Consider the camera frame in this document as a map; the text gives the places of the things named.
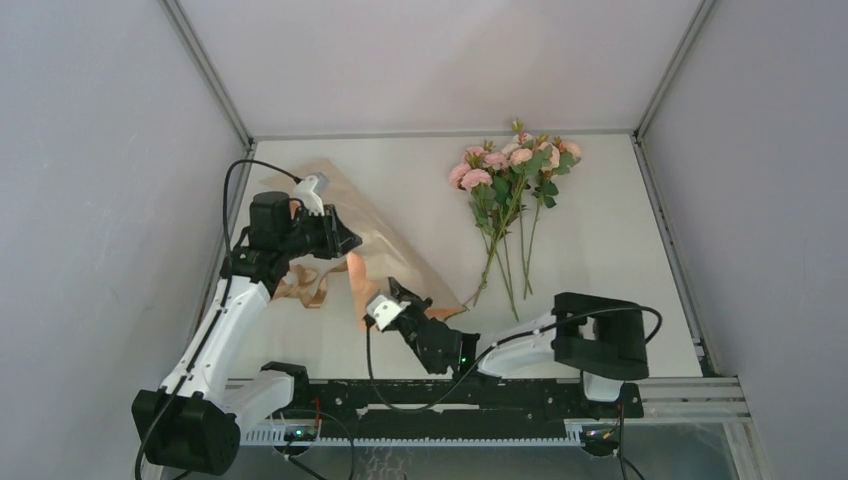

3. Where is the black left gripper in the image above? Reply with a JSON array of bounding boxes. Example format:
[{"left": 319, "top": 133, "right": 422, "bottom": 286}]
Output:
[{"left": 280, "top": 204, "right": 363, "bottom": 261}]

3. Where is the brown wrapping paper sheet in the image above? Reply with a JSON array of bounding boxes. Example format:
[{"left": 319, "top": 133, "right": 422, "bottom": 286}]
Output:
[{"left": 259, "top": 159, "right": 463, "bottom": 335}]

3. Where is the tan ribbon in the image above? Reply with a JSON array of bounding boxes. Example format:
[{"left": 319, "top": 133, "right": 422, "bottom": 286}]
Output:
[{"left": 270, "top": 263, "right": 348, "bottom": 309}]

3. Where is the pink fake rose bunch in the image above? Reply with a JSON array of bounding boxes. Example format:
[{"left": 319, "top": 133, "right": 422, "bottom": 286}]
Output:
[{"left": 449, "top": 118, "right": 560, "bottom": 319}]

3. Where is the pink fake rose stem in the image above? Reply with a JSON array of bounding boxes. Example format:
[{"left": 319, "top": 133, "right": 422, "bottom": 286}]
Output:
[{"left": 519, "top": 135, "right": 582, "bottom": 299}]

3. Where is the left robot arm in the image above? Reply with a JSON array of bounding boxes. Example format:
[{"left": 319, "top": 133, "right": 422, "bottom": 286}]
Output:
[{"left": 131, "top": 191, "right": 362, "bottom": 478}]

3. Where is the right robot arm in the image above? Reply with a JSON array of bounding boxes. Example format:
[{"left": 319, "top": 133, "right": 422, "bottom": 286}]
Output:
[{"left": 365, "top": 279, "right": 663, "bottom": 416}]

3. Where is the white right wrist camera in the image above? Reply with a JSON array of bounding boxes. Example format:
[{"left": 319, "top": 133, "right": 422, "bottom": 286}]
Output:
[{"left": 365, "top": 293, "right": 410, "bottom": 331}]

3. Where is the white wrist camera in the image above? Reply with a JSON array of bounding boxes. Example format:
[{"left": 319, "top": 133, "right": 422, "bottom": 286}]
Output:
[
  {"left": 365, "top": 293, "right": 410, "bottom": 331},
  {"left": 293, "top": 172, "right": 329, "bottom": 216}
]

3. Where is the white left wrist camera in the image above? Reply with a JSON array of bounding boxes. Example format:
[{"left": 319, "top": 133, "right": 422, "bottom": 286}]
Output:
[{"left": 293, "top": 172, "right": 329, "bottom": 216}]

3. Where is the black mounting base rail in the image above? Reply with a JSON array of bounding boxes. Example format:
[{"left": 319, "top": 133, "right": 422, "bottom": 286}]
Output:
[{"left": 272, "top": 377, "right": 645, "bottom": 442}]

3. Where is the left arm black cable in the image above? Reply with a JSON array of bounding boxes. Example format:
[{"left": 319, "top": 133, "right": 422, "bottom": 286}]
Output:
[{"left": 134, "top": 158, "right": 306, "bottom": 480}]

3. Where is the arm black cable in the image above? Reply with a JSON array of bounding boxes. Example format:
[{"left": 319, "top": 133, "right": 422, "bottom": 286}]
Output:
[
  {"left": 365, "top": 305, "right": 664, "bottom": 415},
  {"left": 134, "top": 158, "right": 306, "bottom": 480}
]

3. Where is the white slotted cable duct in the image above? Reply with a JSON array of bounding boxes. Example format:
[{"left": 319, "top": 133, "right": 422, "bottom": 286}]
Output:
[{"left": 240, "top": 423, "right": 612, "bottom": 448}]

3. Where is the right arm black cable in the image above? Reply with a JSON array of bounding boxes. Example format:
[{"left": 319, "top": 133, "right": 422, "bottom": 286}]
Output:
[{"left": 365, "top": 305, "right": 664, "bottom": 415}]

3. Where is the aluminium frame rail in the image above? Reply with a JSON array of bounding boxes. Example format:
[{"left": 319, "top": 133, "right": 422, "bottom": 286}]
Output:
[{"left": 148, "top": 376, "right": 753, "bottom": 425}]

